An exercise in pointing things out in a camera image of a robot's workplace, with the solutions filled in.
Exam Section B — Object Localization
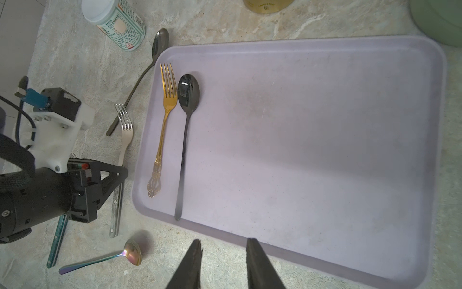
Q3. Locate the black spoon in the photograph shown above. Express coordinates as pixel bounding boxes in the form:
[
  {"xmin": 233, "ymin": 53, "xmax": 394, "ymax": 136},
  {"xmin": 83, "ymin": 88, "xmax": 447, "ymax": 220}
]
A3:
[
  {"xmin": 105, "ymin": 28, "xmax": 170, "ymax": 137},
  {"xmin": 174, "ymin": 74, "xmax": 200, "ymax": 220}
]

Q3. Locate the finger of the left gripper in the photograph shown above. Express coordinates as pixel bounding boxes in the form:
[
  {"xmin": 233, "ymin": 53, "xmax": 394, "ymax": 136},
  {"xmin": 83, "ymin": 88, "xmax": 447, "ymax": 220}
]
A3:
[{"xmin": 88, "ymin": 160, "xmax": 128, "ymax": 210}]

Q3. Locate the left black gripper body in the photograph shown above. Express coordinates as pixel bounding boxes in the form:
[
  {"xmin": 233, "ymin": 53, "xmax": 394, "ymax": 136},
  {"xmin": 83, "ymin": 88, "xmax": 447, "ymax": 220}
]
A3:
[{"xmin": 66, "ymin": 160, "xmax": 102, "ymax": 223}]

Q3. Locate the iridescent rainbow spoon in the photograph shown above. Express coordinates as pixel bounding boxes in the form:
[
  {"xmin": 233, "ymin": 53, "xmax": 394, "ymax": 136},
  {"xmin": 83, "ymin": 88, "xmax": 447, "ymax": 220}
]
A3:
[{"xmin": 58, "ymin": 239, "xmax": 143, "ymax": 275}]

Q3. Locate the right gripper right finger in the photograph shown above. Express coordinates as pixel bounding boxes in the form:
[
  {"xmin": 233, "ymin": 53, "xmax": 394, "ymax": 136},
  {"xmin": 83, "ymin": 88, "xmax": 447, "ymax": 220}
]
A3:
[{"xmin": 246, "ymin": 238, "xmax": 286, "ymax": 289}]

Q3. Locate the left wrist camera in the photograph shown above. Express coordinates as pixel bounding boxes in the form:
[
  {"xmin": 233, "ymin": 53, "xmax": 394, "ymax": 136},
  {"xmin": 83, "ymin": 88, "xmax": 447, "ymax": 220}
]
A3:
[{"xmin": 15, "ymin": 76, "xmax": 95, "ymax": 173}]

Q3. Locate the lilac plastic tray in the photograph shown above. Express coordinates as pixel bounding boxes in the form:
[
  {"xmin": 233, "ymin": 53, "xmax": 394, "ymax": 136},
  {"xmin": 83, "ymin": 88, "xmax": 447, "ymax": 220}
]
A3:
[{"xmin": 132, "ymin": 36, "xmax": 447, "ymax": 289}]

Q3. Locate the white printed cup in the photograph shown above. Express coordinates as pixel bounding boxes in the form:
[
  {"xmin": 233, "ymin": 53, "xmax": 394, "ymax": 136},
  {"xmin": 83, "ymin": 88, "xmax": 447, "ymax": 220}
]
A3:
[{"xmin": 81, "ymin": 0, "xmax": 146, "ymax": 51}]

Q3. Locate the silver fork marbled handle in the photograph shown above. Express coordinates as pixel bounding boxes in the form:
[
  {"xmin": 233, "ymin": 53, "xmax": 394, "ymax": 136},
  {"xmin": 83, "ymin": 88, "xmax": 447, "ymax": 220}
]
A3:
[{"xmin": 109, "ymin": 104, "xmax": 134, "ymax": 238}]

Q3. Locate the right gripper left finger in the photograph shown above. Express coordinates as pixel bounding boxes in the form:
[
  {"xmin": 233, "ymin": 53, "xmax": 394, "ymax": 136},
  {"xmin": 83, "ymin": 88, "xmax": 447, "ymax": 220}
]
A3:
[{"xmin": 166, "ymin": 239, "xmax": 203, "ymax": 289}]

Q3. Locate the gold ornate fork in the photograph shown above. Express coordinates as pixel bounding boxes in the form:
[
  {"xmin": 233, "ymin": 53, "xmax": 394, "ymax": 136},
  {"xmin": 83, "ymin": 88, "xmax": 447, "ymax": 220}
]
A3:
[{"xmin": 147, "ymin": 63, "xmax": 178, "ymax": 197}]

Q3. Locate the silver fork green handle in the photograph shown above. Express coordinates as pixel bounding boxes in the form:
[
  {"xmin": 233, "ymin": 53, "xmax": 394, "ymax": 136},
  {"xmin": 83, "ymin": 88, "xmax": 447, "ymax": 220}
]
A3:
[{"xmin": 46, "ymin": 214, "xmax": 68, "ymax": 269}]

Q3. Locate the gold round tin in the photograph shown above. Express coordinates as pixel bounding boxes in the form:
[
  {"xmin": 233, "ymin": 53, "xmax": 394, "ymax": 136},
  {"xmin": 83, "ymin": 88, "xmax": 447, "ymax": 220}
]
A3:
[{"xmin": 243, "ymin": 0, "xmax": 294, "ymax": 14}]

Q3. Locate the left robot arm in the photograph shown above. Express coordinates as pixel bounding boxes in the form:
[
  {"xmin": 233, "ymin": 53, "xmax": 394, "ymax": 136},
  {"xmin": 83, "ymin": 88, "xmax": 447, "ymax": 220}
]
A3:
[{"xmin": 1, "ymin": 135, "xmax": 128, "ymax": 244}]

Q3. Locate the green thermos jug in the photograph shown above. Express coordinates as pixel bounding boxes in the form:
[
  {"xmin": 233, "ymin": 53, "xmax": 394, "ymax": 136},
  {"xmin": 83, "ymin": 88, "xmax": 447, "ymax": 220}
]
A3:
[{"xmin": 409, "ymin": 0, "xmax": 462, "ymax": 48}]

